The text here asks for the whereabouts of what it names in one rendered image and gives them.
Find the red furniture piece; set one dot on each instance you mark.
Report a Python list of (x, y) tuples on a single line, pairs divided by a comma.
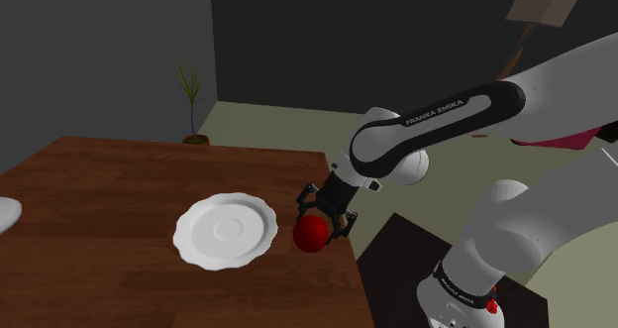
[(560, 141)]

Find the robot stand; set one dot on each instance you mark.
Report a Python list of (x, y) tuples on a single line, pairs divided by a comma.
[(401, 269)]

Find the red ball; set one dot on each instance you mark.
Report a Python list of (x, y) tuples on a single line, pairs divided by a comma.
[(311, 234)]

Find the potted green plant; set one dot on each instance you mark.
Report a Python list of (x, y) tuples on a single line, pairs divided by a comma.
[(193, 100)]

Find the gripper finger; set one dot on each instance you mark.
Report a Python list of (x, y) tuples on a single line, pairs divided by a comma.
[(343, 226), (305, 200)]

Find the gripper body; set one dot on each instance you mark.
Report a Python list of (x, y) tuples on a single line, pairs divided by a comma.
[(335, 194)]

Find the brown wooden table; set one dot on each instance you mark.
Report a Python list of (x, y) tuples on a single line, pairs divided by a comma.
[(96, 278)]

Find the floor lamp with tan shade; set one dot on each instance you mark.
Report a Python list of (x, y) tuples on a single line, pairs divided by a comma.
[(548, 1)]

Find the white scalloped plate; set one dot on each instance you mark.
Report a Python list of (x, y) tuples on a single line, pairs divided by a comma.
[(227, 230)]

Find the white rounded object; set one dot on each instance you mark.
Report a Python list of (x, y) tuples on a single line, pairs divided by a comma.
[(7, 213)]

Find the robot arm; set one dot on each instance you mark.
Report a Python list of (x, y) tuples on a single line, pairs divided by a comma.
[(555, 100)]

